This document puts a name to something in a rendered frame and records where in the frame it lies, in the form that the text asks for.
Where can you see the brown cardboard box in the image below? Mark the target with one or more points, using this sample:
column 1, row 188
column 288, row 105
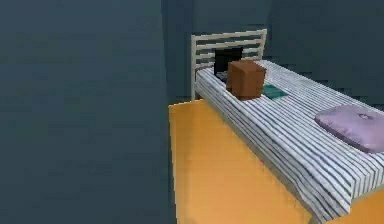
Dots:
column 246, row 79

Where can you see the lilac pillow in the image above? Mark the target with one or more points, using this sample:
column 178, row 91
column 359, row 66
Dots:
column 353, row 126

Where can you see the teal book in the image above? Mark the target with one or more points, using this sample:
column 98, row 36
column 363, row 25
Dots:
column 274, row 91

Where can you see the black laptop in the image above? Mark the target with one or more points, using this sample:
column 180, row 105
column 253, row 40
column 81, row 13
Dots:
column 224, row 60

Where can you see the striped bed with cream frame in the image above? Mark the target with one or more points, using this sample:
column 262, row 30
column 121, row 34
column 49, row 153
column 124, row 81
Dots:
column 283, row 143

